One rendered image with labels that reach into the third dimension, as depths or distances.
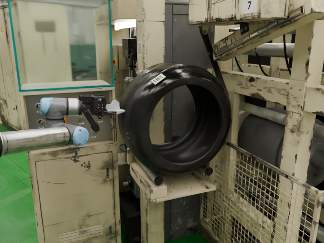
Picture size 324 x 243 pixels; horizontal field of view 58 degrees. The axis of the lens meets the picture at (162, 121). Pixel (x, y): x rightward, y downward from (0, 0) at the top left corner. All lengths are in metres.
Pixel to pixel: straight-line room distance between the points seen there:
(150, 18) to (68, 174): 1.09
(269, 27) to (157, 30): 0.61
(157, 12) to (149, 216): 1.24
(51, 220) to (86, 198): 0.25
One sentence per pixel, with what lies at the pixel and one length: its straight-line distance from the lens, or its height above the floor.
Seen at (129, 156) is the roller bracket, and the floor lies 0.90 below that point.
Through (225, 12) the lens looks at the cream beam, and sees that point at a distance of 1.43.
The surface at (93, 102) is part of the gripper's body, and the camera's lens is 1.33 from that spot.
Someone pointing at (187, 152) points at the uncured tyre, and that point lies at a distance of 1.71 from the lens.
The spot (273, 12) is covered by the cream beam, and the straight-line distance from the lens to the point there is 1.28.
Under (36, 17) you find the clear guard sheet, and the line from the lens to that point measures 1.86.
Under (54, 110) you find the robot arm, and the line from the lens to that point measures 1.30.
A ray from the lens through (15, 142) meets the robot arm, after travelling 1.07.
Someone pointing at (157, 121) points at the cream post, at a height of 1.09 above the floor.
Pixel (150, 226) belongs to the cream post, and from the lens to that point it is 2.04.
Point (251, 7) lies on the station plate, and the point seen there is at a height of 1.68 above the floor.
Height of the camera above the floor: 1.56
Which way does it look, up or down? 15 degrees down
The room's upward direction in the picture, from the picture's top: straight up
